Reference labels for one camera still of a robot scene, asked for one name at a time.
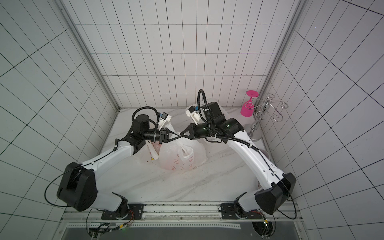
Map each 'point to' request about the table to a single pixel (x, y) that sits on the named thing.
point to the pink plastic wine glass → (247, 108)
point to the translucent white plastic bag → (154, 147)
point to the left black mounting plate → (135, 212)
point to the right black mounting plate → (228, 211)
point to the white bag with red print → (181, 154)
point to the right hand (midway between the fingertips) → (182, 131)
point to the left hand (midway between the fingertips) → (178, 138)
